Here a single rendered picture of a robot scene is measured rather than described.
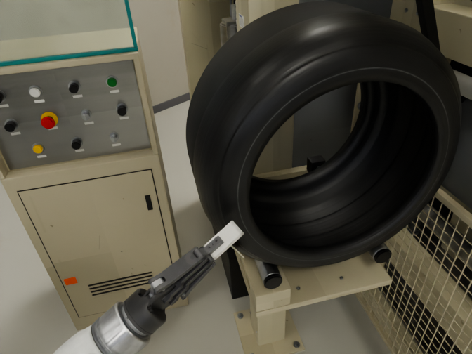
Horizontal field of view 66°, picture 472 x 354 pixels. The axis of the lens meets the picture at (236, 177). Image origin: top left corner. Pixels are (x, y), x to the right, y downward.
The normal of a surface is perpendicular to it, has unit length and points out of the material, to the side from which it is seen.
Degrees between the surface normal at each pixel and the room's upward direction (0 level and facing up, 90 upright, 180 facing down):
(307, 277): 0
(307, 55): 46
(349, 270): 0
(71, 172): 90
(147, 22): 90
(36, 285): 0
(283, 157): 90
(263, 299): 90
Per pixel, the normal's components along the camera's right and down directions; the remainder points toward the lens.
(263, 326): 0.23, 0.54
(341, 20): -0.03, -0.64
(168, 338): -0.05, -0.82
